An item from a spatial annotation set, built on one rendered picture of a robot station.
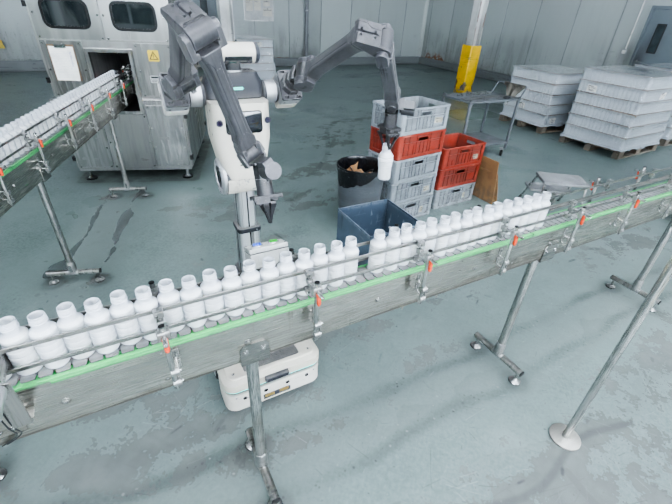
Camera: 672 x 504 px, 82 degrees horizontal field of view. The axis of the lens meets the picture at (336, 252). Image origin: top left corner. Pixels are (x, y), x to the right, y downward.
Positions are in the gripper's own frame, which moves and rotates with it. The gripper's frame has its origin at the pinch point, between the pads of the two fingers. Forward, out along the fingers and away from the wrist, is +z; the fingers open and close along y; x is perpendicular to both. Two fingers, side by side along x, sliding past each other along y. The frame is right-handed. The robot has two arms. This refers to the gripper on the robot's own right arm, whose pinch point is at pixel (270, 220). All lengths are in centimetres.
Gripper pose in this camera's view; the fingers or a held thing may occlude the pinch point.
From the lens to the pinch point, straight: 138.5
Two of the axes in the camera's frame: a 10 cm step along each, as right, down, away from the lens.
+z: 1.2, 9.6, 2.6
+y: 8.8, -2.2, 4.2
